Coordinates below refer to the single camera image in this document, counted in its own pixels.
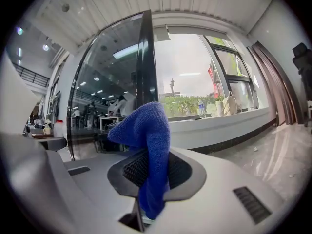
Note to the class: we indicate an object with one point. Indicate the round ceiling lamp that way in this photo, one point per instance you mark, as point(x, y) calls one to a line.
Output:
point(20, 30)
point(45, 47)

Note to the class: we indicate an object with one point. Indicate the pale green bag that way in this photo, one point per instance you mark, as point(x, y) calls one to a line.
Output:
point(211, 109)

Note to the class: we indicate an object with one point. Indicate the white window sill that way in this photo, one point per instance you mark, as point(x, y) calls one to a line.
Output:
point(219, 128)

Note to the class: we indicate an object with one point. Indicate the black-framed window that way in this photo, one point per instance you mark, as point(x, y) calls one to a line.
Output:
point(229, 64)

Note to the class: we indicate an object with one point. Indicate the black glass-door mini fridge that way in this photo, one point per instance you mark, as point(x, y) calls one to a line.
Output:
point(109, 82)

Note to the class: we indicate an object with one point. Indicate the black office chair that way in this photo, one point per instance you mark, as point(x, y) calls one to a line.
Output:
point(303, 64)

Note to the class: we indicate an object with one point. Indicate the white woven handbag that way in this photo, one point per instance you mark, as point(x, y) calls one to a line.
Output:
point(230, 105)

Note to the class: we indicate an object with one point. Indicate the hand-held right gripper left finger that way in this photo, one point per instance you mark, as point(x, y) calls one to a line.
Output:
point(129, 170)

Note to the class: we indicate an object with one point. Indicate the clear plastic water bottle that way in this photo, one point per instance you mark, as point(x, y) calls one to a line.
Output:
point(201, 109)

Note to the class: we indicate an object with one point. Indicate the blue microfibre cloth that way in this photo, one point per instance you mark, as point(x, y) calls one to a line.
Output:
point(151, 130)

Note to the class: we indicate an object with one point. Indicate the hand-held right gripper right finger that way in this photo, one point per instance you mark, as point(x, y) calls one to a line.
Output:
point(185, 174)

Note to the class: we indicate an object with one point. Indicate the red banner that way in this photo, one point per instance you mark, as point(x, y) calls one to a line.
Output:
point(212, 79)

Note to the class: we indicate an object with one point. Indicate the black metal railing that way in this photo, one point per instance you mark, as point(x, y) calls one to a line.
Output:
point(31, 75)

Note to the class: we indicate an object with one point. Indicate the white cup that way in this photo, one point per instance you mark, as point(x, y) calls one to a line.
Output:
point(219, 108)

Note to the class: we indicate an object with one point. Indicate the cream mug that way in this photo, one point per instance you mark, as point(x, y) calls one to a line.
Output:
point(46, 130)

